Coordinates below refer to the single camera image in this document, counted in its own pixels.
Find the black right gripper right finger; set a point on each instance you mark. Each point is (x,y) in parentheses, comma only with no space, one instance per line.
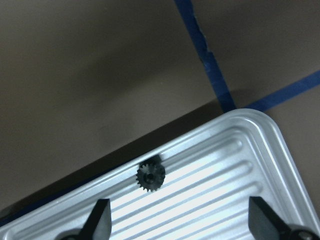
(264,223)

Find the black bearing gear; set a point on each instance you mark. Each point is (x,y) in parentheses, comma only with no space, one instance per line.
(151,174)

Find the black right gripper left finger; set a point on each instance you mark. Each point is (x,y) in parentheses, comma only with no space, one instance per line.
(98,226)

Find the silver ribbed metal tray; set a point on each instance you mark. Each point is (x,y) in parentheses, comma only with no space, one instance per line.
(210,174)

